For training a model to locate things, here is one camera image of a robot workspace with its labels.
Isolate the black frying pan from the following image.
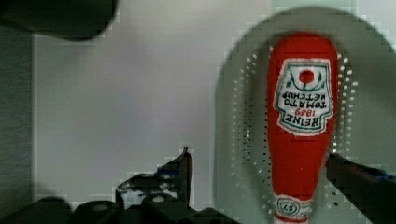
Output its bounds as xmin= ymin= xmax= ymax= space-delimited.
xmin=1 ymin=0 xmax=120 ymax=41

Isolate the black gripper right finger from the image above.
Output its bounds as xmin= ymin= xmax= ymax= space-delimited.
xmin=325 ymin=153 xmax=396 ymax=224

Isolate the red plush ketchup bottle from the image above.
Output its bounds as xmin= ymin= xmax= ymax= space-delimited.
xmin=267 ymin=32 xmax=338 ymax=224

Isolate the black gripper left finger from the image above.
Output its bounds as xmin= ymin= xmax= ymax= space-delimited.
xmin=115 ymin=147 xmax=193 ymax=209

